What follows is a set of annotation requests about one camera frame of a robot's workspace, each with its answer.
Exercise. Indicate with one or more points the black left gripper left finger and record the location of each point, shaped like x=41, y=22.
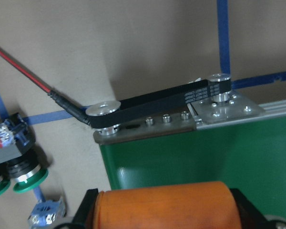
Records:
x=83, y=218

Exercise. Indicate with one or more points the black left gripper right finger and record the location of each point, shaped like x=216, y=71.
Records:
x=251, y=217

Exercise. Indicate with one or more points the yellow push button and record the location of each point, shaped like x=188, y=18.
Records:
x=46, y=213

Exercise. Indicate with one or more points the plain orange cylinder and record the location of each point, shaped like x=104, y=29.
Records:
x=207, y=205

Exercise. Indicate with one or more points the green conveyor belt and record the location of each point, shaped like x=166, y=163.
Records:
x=226, y=137

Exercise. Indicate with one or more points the black timing belt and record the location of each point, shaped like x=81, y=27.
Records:
x=110, y=113

